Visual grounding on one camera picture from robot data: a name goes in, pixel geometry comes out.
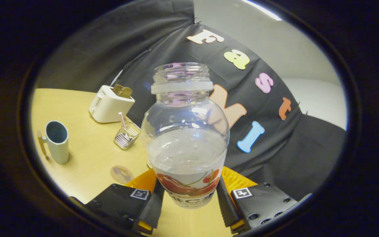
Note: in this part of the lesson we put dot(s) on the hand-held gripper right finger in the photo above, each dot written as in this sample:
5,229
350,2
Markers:
225,207

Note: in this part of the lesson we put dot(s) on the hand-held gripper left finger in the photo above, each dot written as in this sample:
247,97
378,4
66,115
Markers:
151,207

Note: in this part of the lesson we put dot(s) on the round brown coaster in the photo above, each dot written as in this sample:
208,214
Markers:
122,174

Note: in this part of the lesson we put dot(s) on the clear plastic juice bottle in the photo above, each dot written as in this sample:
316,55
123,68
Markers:
186,148

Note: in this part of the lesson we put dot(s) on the wooden table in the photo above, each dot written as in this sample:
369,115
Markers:
90,151

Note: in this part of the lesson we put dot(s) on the pink striped straw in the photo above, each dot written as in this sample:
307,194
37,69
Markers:
122,120

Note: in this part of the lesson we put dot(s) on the white toaster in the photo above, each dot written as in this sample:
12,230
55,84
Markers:
109,107

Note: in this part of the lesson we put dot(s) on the brown toast slice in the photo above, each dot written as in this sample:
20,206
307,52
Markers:
123,91

